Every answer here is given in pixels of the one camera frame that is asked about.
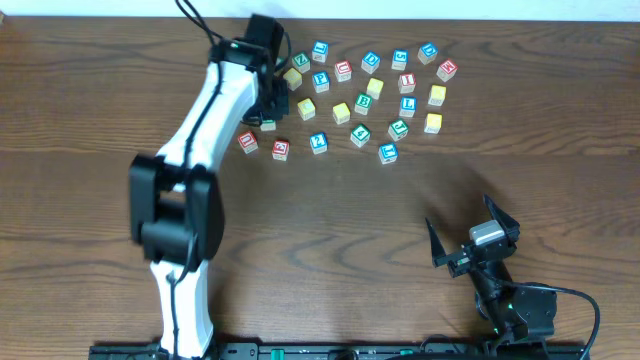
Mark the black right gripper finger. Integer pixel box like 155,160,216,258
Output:
425,219,448,267
483,194,520,242

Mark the yellow O block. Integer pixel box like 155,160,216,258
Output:
332,102,351,125
366,78,384,100

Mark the green B block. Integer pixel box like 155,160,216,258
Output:
354,93,373,115

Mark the blue T block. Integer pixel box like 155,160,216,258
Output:
378,143,398,164

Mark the green R block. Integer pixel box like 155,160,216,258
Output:
260,119,276,132

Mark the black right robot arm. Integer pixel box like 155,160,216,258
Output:
427,195,557,343

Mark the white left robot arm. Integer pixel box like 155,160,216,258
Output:
128,14,290,359

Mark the yellow block near Z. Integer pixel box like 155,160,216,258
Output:
282,68,303,91

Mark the yellow C block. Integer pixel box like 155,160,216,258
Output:
297,98,316,121

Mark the red U block lower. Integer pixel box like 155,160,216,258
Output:
237,131,259,154

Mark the red u block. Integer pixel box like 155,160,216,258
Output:
334,60,352,82
237,131,259,154

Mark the red E block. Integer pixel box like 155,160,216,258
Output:
272,140,290,161

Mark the green Z block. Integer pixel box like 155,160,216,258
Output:
292,52,311,74

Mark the blue P block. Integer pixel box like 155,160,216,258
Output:
312,71,330,93

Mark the blue 2 block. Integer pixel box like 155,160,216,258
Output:
310,132,328,155

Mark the blue block top row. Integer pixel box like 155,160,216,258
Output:
311,41,329,63

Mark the red U block upper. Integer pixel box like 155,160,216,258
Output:
334,60,352,82

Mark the green 4 block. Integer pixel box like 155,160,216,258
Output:
350,124,371,148

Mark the blue D block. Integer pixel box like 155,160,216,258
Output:
361,51,381,74

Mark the green J block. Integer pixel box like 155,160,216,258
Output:
388,119,409,141

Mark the yellow G block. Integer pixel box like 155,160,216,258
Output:
424,113,443,134

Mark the blue L block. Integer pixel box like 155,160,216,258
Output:
399,96,417,118

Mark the blue 5 block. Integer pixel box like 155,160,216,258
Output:
391,49,409,71

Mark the yellow K block right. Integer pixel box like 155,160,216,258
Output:
428,85,447,106

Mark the blue Q block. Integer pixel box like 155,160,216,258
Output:
417,42,439,65

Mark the red M block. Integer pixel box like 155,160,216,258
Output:
436,59,458,82

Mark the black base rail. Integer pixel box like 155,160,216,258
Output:
88,341,586,360

